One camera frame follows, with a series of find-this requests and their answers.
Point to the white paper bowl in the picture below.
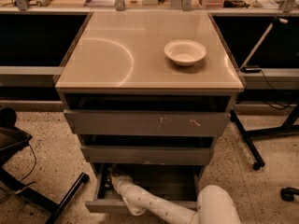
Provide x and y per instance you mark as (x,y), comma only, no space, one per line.
(184,52)

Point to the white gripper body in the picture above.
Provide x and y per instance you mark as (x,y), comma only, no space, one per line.
(122,183)

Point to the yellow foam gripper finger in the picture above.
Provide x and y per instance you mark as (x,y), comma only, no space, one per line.
(117,172)

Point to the grey drawer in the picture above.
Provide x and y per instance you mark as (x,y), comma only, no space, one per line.
(163,150)
(148,115)
(175,183)

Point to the clear plastic water bottle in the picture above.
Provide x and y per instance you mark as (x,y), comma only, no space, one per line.
(108,178)

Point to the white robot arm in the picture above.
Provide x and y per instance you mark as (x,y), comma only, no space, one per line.
(214,204)

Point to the grey drawer cabinet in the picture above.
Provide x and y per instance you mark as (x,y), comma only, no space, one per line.
(123,53)

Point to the black caster wheel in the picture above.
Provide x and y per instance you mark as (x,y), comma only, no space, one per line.
(288,194)

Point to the grey top drawer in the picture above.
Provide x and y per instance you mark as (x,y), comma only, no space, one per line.
(148,115)

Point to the white rod with black base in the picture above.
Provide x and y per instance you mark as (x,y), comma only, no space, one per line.
(262,38)

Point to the black stand right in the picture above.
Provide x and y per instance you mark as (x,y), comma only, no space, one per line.
(289,127)

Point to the grey middle drawer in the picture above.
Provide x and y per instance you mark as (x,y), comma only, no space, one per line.
(163,150)

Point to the grey bottom drawer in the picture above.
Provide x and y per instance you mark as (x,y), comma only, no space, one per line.
(175,183)

